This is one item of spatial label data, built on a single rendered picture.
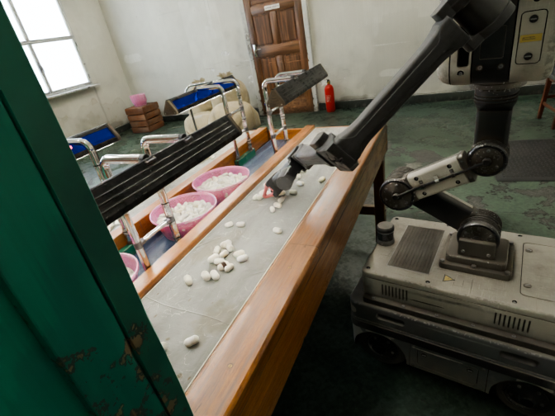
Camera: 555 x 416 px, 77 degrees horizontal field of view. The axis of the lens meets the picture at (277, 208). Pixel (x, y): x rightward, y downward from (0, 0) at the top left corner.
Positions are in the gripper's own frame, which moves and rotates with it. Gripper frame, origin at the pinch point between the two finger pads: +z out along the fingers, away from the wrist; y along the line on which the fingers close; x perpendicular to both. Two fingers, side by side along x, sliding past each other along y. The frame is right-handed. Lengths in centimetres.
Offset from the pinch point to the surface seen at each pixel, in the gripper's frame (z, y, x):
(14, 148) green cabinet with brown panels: -61, 94, -16
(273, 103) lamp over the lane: -19.4, -23.8, -23.3
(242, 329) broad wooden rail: -19, 64, 16
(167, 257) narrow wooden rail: 9.2, 44.4, -9.1
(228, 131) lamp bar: -22.5, 17.7, -22.3
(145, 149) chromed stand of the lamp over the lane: -9, 35, -35
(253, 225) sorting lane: -2.2, 19.3, 4.1
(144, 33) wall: 259, -430, -345
